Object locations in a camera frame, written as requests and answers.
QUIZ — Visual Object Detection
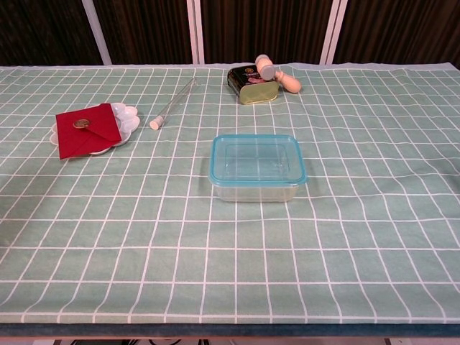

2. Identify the wooden handle stamp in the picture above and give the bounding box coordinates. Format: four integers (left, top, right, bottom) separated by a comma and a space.
254, 54, 302, 94

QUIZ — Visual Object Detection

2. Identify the green checked tablecloth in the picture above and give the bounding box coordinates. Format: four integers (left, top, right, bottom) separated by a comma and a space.
0, 63, 460, 326

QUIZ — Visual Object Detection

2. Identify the glass test tube white stopper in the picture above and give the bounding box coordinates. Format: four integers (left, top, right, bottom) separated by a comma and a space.
149, 78, 198, 131

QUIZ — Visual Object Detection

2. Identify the black and gold tin can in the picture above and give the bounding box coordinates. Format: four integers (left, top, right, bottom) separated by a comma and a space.
226, 64, 280, 106

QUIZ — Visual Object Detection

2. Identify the clear plastic food container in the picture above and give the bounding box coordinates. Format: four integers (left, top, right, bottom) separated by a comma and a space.
211, 180, 300, 204

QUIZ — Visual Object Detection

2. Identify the translucent blue plastic lid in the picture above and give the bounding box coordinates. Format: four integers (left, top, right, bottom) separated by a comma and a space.
209, 134, 310, 187

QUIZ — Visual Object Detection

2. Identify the red envelope with wax seal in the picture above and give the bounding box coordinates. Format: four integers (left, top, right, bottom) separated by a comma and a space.
55, 103, 122, 160

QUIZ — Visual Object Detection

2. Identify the white flower-shaped palette dish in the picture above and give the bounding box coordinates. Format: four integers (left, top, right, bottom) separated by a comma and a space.
50, 101, 140, 156

